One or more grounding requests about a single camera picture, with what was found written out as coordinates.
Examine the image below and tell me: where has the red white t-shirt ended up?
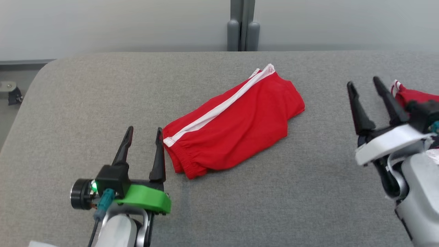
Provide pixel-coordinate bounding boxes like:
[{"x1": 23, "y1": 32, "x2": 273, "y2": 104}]
[{"x1": 390, "y1": 80, "x2": 439, "y2": 165}]

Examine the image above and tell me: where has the black caster metal bracket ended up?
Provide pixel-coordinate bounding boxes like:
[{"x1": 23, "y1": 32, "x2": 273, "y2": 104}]
[{"x1": 0, "y1": 81, "x2": 24, "y2": 106}]

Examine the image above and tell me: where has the grey wall partition post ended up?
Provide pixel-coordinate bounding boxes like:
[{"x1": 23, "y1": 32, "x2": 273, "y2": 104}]
[{"x1": 227, "y1": 0, "x2": 260, "y2": 52}]

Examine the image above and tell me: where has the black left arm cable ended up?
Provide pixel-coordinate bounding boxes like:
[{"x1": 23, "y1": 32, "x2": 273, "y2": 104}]
[{"x1": 87, "y1": 218, "x2": 101, "y2": 247}]

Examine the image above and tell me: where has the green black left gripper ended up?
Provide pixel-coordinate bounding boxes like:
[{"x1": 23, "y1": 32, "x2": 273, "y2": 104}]
[{"x1": 111, "y1": 126, "x2": 172, "y2": 215}]

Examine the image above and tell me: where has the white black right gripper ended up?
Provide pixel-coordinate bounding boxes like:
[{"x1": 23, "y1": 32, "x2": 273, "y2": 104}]
[{"x1": 346, "y1": 76, "x2": 436, "y2": 167}]

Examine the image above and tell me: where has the red shorts white stripe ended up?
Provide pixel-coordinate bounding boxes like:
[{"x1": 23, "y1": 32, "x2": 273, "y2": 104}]
[{"x1": 162, "y1": 64, "x2": 306, "y2": 180}]

